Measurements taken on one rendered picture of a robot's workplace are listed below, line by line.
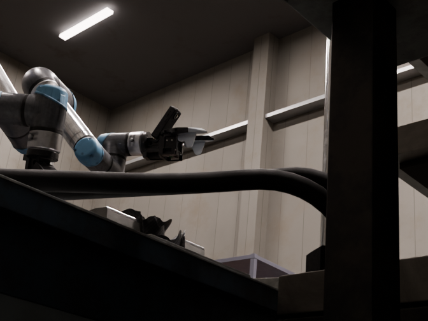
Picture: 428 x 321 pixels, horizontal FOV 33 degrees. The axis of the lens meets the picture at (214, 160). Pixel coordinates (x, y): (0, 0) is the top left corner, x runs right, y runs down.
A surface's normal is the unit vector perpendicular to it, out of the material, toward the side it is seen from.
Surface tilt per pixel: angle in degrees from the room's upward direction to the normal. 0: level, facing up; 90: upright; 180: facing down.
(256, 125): 90
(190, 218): 90
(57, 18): 180
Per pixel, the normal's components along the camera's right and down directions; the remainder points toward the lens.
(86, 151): -0.31, -0.44
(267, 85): 0.73, -0.22
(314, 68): -0.68, -0.36
